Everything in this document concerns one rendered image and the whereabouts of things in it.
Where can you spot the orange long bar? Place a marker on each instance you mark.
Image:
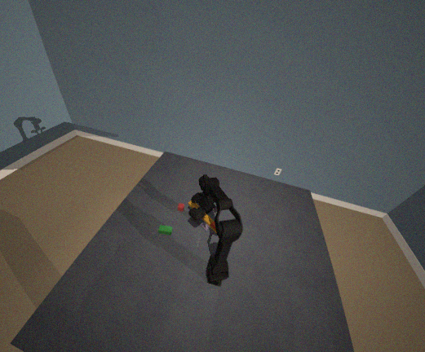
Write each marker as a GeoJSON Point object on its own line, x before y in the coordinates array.
{"type": "Point", "coordinates": [206, 219]}

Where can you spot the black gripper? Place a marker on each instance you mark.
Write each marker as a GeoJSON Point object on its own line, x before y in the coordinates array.
{"type": "Point", "coordinates": [198, 213]}

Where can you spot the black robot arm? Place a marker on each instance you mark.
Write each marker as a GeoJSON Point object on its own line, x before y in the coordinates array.
{"type": "Point", "coordinates": [227, 231]}

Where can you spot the green cube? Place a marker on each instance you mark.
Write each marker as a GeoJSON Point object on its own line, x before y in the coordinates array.
{"type": "Point", "coordinates": [165, 230]}

